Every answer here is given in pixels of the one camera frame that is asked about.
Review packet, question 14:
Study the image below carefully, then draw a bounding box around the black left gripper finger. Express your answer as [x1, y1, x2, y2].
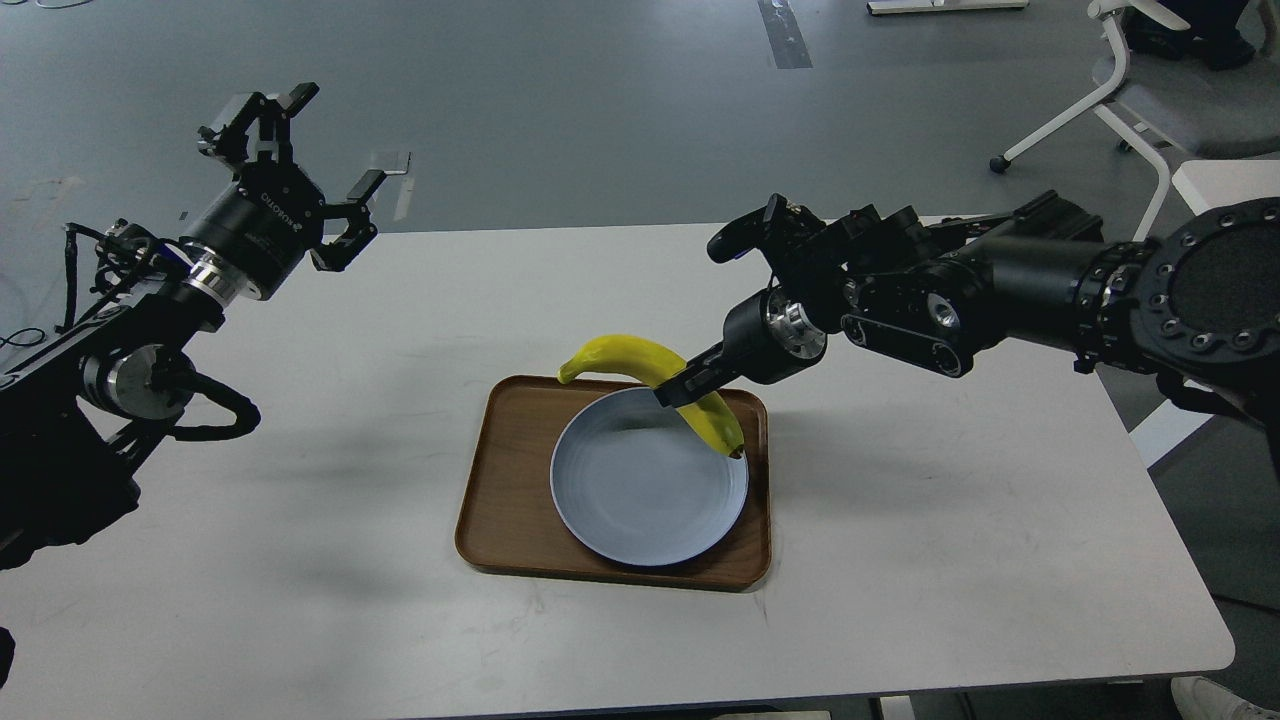
[197, 82, 320, 183]
[310, 169, 387, 272]

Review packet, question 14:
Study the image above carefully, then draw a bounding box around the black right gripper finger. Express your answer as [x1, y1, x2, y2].
[654, 342, 742, 407]

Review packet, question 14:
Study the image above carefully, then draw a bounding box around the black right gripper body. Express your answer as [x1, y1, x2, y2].
[721, 286, 828, 384]

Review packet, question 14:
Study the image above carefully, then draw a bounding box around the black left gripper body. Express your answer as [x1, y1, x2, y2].
[180, 168, 324, 301]

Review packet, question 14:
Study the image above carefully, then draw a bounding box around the yellow banana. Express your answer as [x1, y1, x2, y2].
[556, 334, 745, 457]

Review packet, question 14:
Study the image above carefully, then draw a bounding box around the light blue plate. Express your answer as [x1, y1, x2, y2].
[549, 387, 749, 568]

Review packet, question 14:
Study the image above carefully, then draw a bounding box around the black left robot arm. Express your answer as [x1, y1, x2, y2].
[1, 82, 387, 570]

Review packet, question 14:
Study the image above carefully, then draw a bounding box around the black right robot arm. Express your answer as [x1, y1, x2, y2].
[655, 191, 1279, 455]

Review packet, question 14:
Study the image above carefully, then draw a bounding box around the brown wooden tray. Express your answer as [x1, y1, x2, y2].
[454, 375, 772, 592]

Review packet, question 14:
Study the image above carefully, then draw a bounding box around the white grey office chair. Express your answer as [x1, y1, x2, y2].
[989, 1, 1279, 242]

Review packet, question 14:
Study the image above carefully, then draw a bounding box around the white shoe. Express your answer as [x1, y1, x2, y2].
[1170, 676, 1279, 719]

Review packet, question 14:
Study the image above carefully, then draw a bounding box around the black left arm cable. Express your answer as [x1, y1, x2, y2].
[0, 222, 136, 375]

